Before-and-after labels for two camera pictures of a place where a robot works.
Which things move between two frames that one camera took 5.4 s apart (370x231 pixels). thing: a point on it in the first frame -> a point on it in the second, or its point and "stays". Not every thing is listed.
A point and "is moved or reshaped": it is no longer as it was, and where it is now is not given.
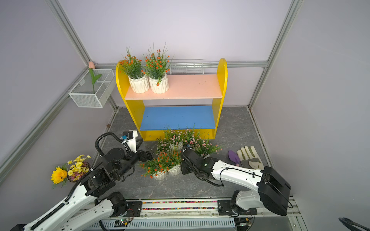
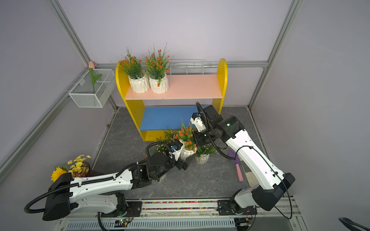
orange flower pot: [156, 66] stays
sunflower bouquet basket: [73, 171] stays
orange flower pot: [173, 160] is moved or reshaped
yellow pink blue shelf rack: [155, 120] stays
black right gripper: [183, 170] -> [199, 142]
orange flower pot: [138, 80] stays
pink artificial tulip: [91, 66] stays
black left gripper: [144, 157] -> [181, 164]
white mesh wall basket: [97, 88] stays
